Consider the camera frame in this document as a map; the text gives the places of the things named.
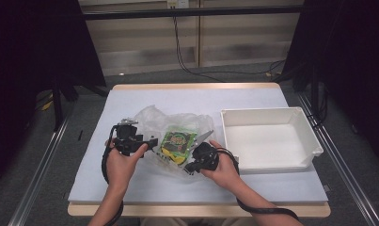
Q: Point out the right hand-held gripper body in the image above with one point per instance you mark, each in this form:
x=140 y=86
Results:
x=206 y=153

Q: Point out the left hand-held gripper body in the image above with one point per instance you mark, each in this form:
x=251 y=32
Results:
x=127 y=138

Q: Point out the clear plastic bag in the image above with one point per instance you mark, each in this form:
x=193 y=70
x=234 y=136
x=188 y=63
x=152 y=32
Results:
x=152 y=121

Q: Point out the green snack packet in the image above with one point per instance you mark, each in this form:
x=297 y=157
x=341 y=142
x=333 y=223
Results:
x=177 y=142

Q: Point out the white plastic bin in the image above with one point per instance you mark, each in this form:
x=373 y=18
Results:
x=265 y=141

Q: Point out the person's right hand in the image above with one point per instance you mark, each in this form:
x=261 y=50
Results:
x=223 y=169

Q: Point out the person's left hand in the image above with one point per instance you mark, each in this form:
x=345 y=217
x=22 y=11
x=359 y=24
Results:
x=121 y=169

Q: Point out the wooden table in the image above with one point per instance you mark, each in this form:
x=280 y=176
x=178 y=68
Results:
x=190 y=211

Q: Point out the small black stick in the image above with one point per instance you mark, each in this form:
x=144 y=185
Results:
x=80 y=135

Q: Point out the pale table mat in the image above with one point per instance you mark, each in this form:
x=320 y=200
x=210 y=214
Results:
x=184 y=97

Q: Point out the black metal stand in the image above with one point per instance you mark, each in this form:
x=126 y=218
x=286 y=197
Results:
x=57 y=106

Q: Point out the yellow floor object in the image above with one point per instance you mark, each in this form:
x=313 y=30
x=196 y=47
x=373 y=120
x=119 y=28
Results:
x=47 y=105

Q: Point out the dark curtain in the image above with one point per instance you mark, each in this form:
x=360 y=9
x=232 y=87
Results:
x=350 y=62
x=27 y=62

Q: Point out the black horizontal bar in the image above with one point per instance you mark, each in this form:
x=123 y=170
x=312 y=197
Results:
x=193 y=12

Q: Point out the metal floor rail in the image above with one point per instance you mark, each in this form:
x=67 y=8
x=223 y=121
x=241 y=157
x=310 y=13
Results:
x=36 y=179
x=344 y=169

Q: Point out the white wall outlet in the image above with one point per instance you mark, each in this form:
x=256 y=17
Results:
x=177 y=3

